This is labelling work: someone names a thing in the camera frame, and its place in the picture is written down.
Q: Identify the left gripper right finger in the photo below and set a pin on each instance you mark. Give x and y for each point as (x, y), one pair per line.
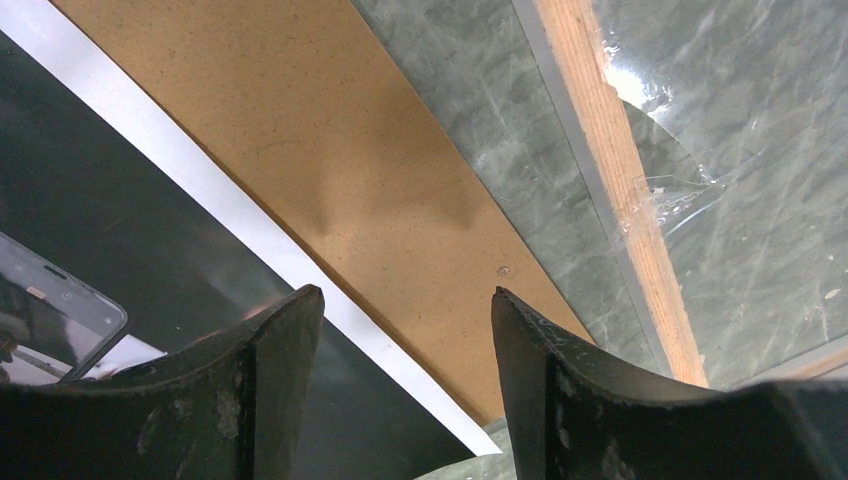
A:
(575, 411)

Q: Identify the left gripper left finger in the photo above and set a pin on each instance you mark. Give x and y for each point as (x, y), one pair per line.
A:
(227, 407)

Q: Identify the white wooden picture frame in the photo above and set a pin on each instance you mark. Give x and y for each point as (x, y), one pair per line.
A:
(711, 137)

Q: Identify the brown backing board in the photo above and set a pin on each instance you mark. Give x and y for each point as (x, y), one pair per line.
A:
(301, 104)

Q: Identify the printed photo poster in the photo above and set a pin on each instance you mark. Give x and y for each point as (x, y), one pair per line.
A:
(117, 207)

